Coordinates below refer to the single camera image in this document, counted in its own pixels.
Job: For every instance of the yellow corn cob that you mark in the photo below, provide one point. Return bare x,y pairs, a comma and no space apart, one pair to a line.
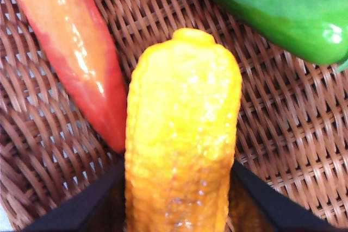
182,123

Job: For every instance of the orange carrot with green leaves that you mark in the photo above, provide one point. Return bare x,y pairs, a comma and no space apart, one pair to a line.
70,39

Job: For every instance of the green chili pepper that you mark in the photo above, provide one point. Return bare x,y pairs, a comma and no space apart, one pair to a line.
277,6

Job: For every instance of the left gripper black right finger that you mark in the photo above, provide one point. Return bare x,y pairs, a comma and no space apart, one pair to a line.
274,213

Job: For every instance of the brown wicker basket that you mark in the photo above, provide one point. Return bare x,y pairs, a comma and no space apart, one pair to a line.
285,123

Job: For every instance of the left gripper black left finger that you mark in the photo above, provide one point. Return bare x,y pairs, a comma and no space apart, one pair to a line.
87,213

